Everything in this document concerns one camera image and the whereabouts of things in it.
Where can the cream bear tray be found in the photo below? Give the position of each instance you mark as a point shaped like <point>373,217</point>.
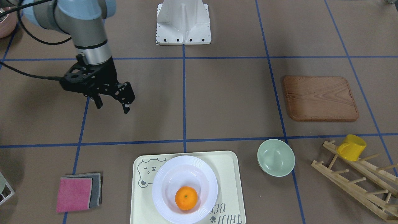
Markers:
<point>229,207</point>

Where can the yellow mug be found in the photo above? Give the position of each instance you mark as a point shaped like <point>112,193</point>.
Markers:
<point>351,147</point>

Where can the white round plate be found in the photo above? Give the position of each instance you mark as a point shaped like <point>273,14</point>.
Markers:
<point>184,171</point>

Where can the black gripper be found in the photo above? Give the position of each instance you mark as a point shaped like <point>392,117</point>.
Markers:
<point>108,75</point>

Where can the wooden cutting board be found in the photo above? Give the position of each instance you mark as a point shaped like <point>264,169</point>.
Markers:
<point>319,99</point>

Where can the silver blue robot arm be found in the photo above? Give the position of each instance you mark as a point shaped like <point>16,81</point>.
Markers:
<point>82,20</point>

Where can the wooden drying rack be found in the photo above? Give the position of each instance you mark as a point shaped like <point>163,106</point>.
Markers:
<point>376,189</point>

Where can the orange fruit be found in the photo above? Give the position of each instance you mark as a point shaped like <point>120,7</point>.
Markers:
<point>186,198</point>

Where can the pink cloth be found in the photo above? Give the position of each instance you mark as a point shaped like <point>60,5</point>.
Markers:
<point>73,194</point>

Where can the grey cloth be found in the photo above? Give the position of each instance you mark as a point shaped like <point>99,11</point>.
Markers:
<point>96,187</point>

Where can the pink bowl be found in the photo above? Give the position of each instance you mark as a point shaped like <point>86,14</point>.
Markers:
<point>8,24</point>

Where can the green ceramic bowl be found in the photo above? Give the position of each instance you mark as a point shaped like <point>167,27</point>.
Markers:
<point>276,158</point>

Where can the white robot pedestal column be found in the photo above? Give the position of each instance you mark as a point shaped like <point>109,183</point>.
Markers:
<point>183,22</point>

